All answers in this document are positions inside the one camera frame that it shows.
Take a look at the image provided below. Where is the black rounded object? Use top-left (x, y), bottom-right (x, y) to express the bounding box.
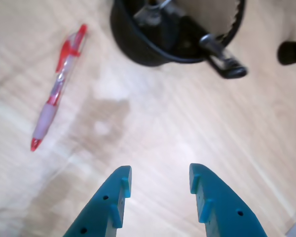
top-left (277, 40), bottom-right (296, 66)

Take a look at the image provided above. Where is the red retractable pen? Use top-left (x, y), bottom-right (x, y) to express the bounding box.
top-left (30, 24), bottom-right (88, 152)

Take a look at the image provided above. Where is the black mesh pen holder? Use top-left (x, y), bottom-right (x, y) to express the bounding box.
top-left (110, 0), bottom-right (247, 68)

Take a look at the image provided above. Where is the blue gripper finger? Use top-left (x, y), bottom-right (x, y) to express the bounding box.
top-left (63, 165), bottom-right (133, 237)
top-left (189, 162), bottom-right (268, 237)

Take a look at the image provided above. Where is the clear pen with black cap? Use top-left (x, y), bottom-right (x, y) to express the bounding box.
top-left (199, 33), bottom-right (249, 80)

